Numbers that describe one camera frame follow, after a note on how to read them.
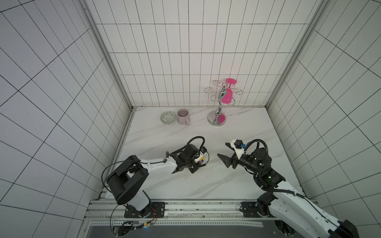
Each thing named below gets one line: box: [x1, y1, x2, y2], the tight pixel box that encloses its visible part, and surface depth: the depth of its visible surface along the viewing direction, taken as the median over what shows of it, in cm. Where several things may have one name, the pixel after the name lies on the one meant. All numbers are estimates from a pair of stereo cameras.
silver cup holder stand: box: [204, 80, 244, 127], surface depth 98 cm
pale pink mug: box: [177, 108, 191, 126], surface depth 108 cm
